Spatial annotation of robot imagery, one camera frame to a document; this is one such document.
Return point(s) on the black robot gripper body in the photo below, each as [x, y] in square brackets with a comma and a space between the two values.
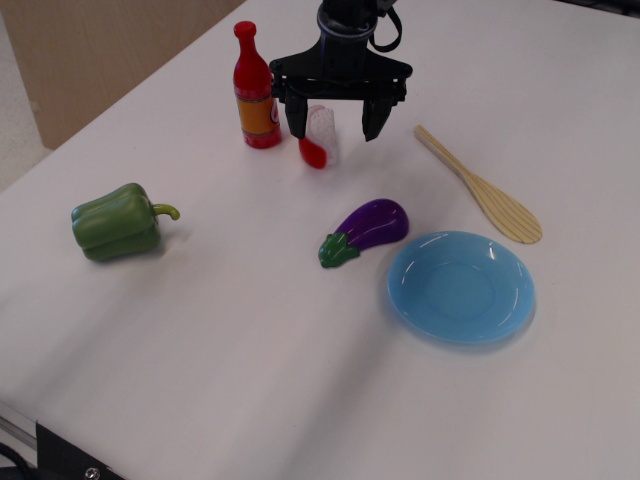
[344, 65]

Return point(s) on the green toy bell pepper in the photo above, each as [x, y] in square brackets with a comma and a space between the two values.
[122, 222]

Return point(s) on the red toy sauce bottle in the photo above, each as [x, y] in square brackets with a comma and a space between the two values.
[252, 81]

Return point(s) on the red and white toy sushi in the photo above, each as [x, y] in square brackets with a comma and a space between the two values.
[319, 148]

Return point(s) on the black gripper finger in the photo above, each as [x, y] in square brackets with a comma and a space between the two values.
[296, 110]
[375, 115]

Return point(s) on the beige wooden cabinet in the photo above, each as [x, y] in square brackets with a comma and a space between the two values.
[77, 58]

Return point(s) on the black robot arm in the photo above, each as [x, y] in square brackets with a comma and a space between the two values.
[388, 33]

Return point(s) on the blue plastic plate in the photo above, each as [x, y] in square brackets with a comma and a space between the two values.
[461, 288]

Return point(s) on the black metal table bracket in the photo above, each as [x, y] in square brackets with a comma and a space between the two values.
[62, 458]

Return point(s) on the wooden rice paddle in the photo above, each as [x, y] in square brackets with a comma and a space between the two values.
[506, 214]

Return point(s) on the purple toy eggplant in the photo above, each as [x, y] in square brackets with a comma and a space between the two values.
[375, 223]

